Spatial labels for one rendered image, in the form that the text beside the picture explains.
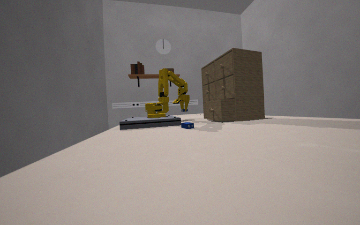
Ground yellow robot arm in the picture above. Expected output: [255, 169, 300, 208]
[146, 68, 188, 118]

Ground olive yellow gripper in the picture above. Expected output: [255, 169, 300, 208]
[173, 94, 190, 111]

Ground brown wooden chest of drawers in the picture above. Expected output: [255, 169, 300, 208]
[201, 48, 265, 121]

